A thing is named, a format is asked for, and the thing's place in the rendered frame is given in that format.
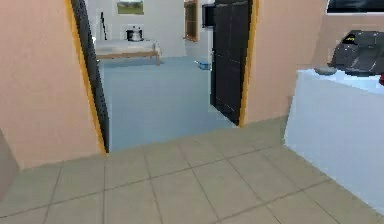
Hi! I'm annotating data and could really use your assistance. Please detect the white cabinet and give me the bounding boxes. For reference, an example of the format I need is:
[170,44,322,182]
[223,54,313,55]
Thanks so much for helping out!
[283,68,384,216]

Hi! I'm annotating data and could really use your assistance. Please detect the framed green landscape picture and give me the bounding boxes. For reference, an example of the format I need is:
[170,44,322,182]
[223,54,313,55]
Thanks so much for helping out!
[116,0,145,16]

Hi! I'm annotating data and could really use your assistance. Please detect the wooden framed window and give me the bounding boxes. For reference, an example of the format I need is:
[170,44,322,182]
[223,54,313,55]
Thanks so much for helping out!
[183,0,200,43]

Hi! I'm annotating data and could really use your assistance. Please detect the black wall box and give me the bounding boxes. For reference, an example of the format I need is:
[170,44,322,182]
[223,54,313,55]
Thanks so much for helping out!
[201,3,216,28]

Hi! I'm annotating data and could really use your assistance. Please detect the blue flat box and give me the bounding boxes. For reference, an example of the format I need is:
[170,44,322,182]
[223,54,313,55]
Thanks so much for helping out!
[196,60,212,71]

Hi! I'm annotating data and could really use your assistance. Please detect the dark framed picture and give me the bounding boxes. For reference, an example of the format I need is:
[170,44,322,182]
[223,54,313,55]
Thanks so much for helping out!
[326,0,384,15]

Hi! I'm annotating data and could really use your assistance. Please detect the grey bowl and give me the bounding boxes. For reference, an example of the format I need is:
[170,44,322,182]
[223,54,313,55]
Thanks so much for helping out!
[314,66,338,76]

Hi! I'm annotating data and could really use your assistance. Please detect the black bag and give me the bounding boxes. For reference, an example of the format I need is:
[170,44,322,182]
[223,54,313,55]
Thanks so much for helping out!
[327,29,384,77]

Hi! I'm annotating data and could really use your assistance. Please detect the black thin stand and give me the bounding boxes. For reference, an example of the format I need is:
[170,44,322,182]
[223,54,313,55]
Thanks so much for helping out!
[100,11,109,41]

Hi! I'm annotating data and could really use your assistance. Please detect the wooden bed with white cover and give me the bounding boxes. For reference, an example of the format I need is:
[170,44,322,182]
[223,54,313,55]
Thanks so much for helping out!
[94,38,163,66]

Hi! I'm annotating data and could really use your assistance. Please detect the black room door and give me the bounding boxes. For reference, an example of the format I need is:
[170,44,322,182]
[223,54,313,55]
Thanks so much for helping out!
[210,0,253,126]

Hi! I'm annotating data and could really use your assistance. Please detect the silver pot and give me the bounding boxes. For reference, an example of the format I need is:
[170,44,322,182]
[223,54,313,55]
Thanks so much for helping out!
[125,25,145,43]

